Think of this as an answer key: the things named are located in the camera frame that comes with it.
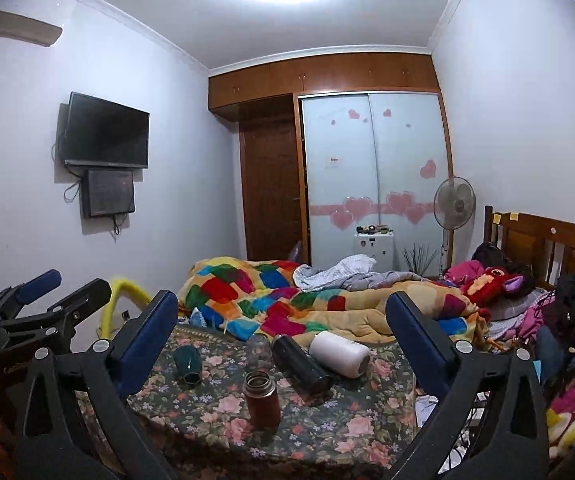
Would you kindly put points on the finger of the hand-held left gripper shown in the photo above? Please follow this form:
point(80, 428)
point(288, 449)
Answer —
point(79, 300)
point(42, 282)

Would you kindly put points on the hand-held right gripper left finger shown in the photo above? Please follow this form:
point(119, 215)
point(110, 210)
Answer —
point(150, 332)

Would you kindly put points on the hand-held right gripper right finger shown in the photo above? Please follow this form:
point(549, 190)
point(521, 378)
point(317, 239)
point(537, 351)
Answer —
point(417, 342)

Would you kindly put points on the dark green cup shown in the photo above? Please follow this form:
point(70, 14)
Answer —
point(187, 362)

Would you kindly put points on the black tumbler cup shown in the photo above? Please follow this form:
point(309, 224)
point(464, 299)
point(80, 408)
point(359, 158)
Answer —
point(300, 365)

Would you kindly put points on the yellow foam tube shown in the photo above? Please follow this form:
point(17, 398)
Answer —
point(117, 290)

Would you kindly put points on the dried branches bundle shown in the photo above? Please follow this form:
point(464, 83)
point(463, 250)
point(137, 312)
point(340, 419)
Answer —
point(420, 260)

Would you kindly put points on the pink cloth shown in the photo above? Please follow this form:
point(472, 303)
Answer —
point(465, 271)

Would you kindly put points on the red plush toy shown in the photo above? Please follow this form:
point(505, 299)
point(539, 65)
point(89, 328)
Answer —
point(487, 282)

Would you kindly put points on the small white cabinet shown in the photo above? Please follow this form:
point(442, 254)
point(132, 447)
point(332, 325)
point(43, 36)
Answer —
point(375, 253)

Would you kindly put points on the colourful patchwork quilt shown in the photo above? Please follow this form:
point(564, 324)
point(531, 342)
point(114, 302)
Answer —
point(247, 295)

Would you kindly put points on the clear glass bottle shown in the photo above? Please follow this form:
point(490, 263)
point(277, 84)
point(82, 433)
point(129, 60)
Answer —
point(259, 352)

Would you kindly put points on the grey white blanket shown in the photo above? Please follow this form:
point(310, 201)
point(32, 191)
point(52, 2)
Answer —
point(327, 272)

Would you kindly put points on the floral table cloth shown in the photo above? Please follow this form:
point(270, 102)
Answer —
point(317, 425)

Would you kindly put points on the brown metal thermos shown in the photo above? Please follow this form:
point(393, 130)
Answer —
point(262, 402)

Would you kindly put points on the standing electric fan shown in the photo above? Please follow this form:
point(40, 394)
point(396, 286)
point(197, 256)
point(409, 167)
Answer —
point(455, 203)

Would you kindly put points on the wooden bed headboard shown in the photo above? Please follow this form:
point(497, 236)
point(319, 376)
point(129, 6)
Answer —
point(532, 240)

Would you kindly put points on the brown wooden door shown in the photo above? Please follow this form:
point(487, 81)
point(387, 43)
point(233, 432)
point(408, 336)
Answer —
point(272, 185)

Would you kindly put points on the wooden wardrobe with sliding doors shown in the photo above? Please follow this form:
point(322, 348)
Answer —
point(317, 75)

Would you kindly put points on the small black wall monitor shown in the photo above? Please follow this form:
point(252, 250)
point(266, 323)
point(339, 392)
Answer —
point(108, 193)

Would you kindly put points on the wall-mounted television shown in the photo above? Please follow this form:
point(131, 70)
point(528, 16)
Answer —
point(107, 130)

